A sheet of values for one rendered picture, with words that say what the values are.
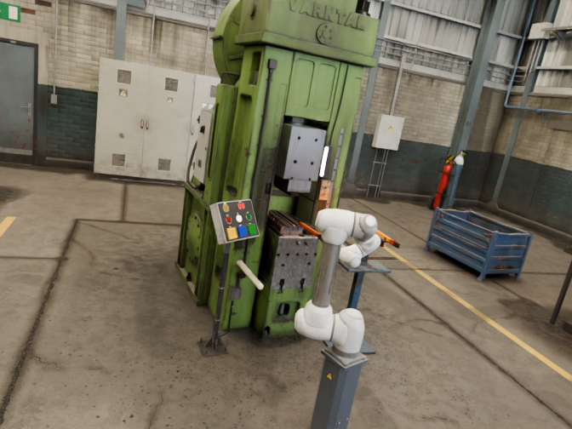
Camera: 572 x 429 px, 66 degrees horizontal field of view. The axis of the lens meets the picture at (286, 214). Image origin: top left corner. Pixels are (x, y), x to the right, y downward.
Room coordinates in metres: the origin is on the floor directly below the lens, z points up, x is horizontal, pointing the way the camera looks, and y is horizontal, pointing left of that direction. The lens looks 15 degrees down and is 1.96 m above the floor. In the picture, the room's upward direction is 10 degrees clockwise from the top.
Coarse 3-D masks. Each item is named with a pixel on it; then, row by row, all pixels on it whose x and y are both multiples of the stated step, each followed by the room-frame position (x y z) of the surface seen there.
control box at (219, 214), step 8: (240, 200) 3.07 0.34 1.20; (248, 200) 3.12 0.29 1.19; (216, 208) 2.88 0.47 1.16; (232, 208) 2.97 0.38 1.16; (240, 208) 3.03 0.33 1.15; (248, 208) 3.09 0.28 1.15; (216, 216) 2.87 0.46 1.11; (224, 216) 2.88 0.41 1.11; (232, 216) 2.94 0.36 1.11; (216, 224) 2.87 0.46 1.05; (224, 224) 2.85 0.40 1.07; (232, 224) 2.91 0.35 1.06; (240, 224) 2.97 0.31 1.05; (248, 224) 3.02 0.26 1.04; (256, 224) 3.09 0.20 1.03; (216, 232) 2.86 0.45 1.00; (224, 232) 2.82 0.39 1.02; (248, 232) 2.99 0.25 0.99; (224, 240) 2.81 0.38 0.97; (232, 240) 2.85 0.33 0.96
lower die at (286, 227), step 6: (270, 210) 3.72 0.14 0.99; (276, 216) 3.56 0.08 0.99; (282, 216) 3.55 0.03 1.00; (288, 216) 3.62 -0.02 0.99; (270, 222) 3.50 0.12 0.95; (276, 222) 3.42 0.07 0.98; (282, 222) 3.41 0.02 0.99; (288, 222) 3.43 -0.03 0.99; (282, 228) 3.32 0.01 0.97; (288, 228) 3.35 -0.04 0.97; (294, 228) 3.37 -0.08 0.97; (300, 228) 3.40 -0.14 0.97; (288, 234) 3.35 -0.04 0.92; (294, 234) 3.38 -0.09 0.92
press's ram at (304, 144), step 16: (288, 128) 3.35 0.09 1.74; (304, 128) 3.34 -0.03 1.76; (288, 144) 3.31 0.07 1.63; (304, 144) 3.35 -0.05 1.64; (320, 144) 3.42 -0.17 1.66; (288, 160) 3.30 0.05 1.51; (304, 160) 3.37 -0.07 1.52; (320, 160) 3.43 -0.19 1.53; (288, 176) 3.31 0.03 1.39; (304, 176) 3.38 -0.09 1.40
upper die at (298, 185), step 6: (276, 174) 3.53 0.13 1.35; (276, 180) 3.51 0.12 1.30; (282, 180) 3.42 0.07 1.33; (288, 180) 3.33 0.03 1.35; (294, 180) 3.34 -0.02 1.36; (300, 180) 3.37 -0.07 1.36; (306, 180) 3.39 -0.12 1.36; (282, 186) 3.40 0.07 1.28; (288, 186) 3.32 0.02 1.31; (294, 186) 3.34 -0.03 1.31; (300, 186) 3.37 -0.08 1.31; (306, 186) 3.40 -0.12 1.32
